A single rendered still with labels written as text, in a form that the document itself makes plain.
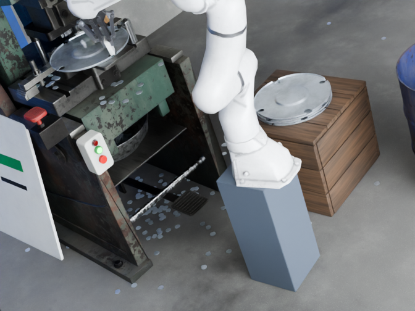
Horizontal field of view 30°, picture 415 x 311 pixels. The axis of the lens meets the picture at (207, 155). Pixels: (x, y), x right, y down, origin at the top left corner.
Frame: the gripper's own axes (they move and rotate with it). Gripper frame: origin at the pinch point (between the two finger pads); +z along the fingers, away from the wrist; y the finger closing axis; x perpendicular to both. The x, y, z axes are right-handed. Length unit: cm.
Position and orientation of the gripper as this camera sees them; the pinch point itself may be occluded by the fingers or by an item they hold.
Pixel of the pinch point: (109, 45)
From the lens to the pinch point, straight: 261.4
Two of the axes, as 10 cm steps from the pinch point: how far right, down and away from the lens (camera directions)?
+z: 2.5, 5.5, 8.0
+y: 9.6, -2.6, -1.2
